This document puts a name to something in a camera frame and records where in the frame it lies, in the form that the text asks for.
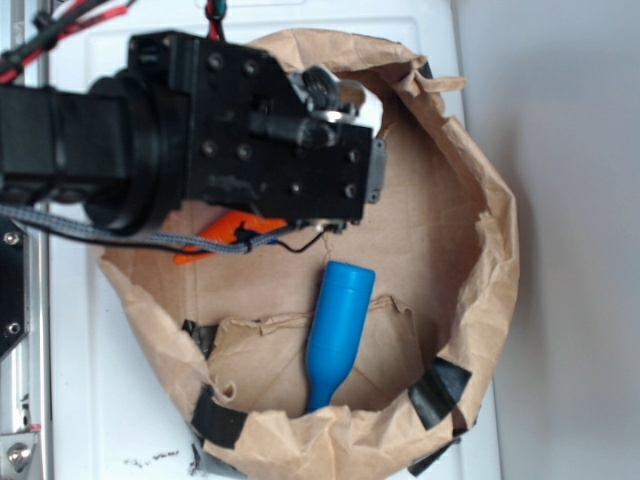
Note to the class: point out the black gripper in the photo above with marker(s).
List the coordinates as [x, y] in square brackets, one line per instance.
[245, 134]

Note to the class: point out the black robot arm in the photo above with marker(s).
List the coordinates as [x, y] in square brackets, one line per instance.
[101, 149]

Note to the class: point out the orange plastic toy carrot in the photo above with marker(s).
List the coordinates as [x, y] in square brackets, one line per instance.
[237, 226]

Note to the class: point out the blue plastic toy bottle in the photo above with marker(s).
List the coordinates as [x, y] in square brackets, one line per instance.
[336, 329]

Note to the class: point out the brown paper bag liner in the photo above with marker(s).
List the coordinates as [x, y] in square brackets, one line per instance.
[226, 335]

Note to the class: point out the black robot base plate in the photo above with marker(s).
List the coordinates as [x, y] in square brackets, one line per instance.
[12, 287]

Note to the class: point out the metal frame rail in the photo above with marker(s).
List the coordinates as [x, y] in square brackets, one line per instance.
[26, 426]

